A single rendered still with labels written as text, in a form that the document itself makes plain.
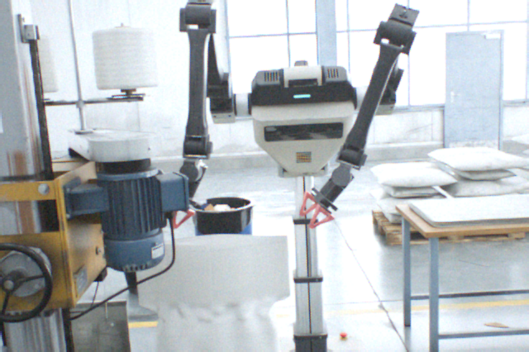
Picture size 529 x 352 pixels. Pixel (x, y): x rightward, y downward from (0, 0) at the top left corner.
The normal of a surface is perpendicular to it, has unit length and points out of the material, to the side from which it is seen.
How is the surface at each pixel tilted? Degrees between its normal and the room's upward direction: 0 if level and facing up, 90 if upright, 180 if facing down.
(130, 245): 91
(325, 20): 90
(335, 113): 40
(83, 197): 90
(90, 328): 90
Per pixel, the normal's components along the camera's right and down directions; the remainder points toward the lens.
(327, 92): 0.01, 0.77
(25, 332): 0.02, 0.17
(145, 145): 0.71, 0.10
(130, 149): 0.36, 0.14
